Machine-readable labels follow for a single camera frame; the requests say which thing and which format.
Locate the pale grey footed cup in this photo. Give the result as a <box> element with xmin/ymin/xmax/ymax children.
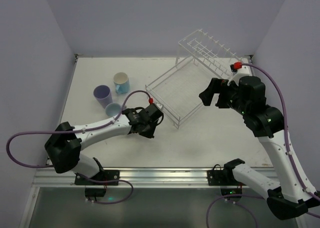
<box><xmin>105</xmin><ymin>103</ymin><xmax>122</xmax><ymax>117</ymax></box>

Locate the light blue mug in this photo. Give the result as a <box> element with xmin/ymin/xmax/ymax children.
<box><xmin>113</xmin><ymin>72</ymin><xmax>130</xmax><ymax>94</ymax></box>

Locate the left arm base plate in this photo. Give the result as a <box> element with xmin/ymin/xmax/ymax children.
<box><xmin>74</xmin><ymin>168</ymin><xmax>120</xmax><ymax>186</ymax></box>

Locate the aluminium mounting rail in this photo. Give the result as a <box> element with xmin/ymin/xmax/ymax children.
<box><xmin>32</xmin><ymin>166</ymin><xmax>296</xmax><ymax>189</ymax></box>

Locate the lavender tall cup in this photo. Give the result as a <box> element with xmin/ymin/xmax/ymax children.
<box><xmin>93</xmin><ymin>85</ymin><xmax>113</xmax><ymax>109</ymax></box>

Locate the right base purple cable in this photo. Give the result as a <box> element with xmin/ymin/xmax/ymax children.
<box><xmin>206</xmin><ymin>193</ymin><xmax>268</xmax><ymax>228</ymax></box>

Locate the clear acrylic dish rack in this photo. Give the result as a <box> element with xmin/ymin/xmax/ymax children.
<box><xmin>145</xmin><ymin>29</ymin><xmax>247</xmax><ymax>128</ymax></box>

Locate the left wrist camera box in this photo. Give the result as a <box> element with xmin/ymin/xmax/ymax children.
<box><xmin>148</xmin><ymin>98</ymin><xmax>163</xmax><ymax>111</ymax></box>

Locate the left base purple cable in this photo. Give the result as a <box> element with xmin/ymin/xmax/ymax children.
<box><xmin>84</xmin><ymin>179</ymin><xmax>135</xmax><ymax>205</ymax></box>

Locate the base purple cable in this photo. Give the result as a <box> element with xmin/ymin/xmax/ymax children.
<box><xmin>206</xmin><ymin>193</ymin><xmax>268</xmax><ymax>228</ymax></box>
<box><xmin>84</xmin><ymin>179</ymin><xmax>135</xmax><ymax>205</ymax></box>

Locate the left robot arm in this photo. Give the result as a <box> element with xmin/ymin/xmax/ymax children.
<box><xmin>44</xmin><ymin>103</ymin><xmax>164</xmax><ymax>181</ymax></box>

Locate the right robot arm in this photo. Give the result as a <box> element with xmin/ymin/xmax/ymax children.
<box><xmin>199</xmin><ymin>76</ymin><xmax>320</xmax><ymax>220</ymax></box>

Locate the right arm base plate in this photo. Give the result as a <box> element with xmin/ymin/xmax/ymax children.
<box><xmin>206</xmin><ymin>164</ymin><xmax>245</xmax><ymax>186</ymax></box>

